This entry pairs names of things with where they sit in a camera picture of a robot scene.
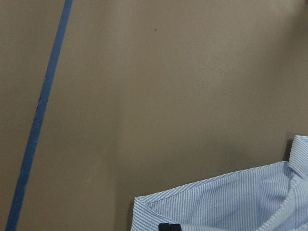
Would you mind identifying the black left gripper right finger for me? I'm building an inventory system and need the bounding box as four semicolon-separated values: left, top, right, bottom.
170;224;180;231

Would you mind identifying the light blue striped shirt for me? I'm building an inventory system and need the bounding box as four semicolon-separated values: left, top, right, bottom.
131;135;308;231

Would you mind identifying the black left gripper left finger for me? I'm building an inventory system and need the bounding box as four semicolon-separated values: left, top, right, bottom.
158;223;170;231

